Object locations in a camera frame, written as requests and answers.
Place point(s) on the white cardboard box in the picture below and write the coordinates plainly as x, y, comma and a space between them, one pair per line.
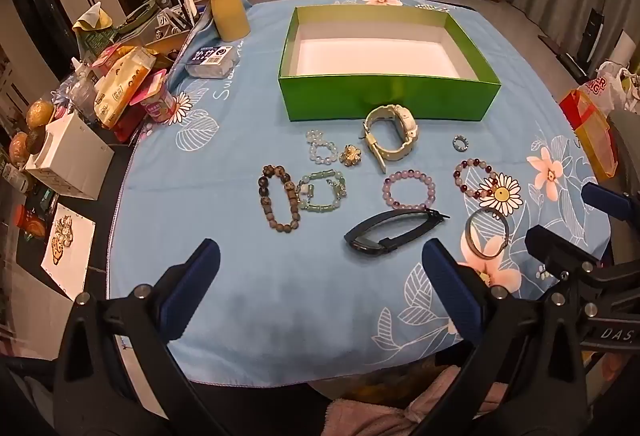
75, 156

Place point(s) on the upright vacuum cleaner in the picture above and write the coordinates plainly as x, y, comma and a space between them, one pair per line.
595, 26

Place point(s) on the yellow cloth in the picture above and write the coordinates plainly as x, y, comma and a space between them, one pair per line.
92, 19

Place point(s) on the yellow snack bag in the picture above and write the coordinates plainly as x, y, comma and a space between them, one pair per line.
120, 86

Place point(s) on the blue floral tablecloth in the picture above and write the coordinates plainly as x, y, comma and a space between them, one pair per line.
225, 216

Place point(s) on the orange fruit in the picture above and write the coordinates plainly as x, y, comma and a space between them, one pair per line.
19, 150
40, 114

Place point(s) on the white cartoon printed card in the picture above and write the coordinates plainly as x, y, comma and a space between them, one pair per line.
75, 266

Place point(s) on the red and yellow bag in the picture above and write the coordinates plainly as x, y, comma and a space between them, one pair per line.
590, 131

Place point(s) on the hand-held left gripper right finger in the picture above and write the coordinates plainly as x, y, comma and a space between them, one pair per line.
450, 291

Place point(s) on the cream wrist watch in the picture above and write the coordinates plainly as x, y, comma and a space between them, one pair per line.
405, 116

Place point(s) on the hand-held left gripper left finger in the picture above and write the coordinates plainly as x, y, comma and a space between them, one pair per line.
192, 288

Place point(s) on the pink yogurt cup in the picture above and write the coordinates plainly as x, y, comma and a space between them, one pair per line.
157, 106

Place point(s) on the wet wipes pack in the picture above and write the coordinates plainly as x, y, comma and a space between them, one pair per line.
210, 59

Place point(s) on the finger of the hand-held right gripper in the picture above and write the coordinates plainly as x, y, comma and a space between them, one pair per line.
547, 241
607, 201

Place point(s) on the white plastic bag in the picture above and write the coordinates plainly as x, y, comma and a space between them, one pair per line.
600, 86

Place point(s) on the green cardboard box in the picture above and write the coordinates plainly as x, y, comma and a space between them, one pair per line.
350, 99

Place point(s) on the gold flower brooch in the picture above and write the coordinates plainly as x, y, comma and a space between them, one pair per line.
350, 155

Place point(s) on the pink fuzzy clothing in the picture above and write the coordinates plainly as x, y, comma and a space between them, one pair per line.
375, 411

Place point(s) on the silver bangle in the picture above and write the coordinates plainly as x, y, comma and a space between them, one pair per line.
470, 241

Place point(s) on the black fitness band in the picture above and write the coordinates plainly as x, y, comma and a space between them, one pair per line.
365, 243

